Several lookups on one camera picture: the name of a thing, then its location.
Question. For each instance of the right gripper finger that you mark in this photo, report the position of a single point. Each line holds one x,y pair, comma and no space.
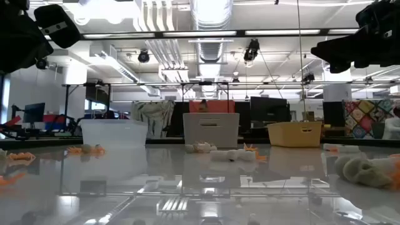
359,50
340,67

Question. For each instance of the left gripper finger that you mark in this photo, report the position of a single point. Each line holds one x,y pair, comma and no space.
67,34
18,43

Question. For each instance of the orange plastic spider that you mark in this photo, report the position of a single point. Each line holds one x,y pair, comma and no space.
9,180
333,150
98,150
22,156
396,175
250,147
74,150

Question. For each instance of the black ceiling spotlight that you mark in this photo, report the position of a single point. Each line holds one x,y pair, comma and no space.
308,77
41,64
143,57
251,50

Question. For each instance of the thin grey hanging pole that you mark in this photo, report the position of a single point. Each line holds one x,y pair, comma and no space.
300,62

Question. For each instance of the colourful patchwork quilt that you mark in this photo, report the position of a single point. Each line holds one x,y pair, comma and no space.
359,115

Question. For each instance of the brown cardboard box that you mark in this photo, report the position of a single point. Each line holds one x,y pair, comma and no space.
307,116

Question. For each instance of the small black computer monitor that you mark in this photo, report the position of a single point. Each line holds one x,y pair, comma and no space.
34,112

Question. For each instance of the red and black machine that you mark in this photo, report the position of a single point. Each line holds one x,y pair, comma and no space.
12,121

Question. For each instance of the person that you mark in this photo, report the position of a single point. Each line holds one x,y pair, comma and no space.
393,128
203,107

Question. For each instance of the red and blue boxes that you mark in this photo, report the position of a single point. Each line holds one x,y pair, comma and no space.
53,118

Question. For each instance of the large black computer monitor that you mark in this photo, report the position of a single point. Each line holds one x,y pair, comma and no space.
268,109

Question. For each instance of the yellow plastic bin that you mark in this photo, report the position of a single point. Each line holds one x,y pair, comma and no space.
293,137

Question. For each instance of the clear plastic bin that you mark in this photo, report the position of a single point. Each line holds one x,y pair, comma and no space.
114,132

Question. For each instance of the pale patterned hanging cloth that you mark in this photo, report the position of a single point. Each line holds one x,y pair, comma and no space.
153,115

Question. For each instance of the orange red panel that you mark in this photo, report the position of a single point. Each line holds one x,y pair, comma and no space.
222,106

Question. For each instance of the grey plastic bin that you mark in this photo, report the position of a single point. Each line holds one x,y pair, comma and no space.
211,137

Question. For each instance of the black metal stand frame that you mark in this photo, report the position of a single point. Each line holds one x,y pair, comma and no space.
97,93

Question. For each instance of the black aluminium table frame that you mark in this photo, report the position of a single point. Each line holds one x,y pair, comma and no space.
47,143

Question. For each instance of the distant black rig frame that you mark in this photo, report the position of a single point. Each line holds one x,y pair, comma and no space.
204,83

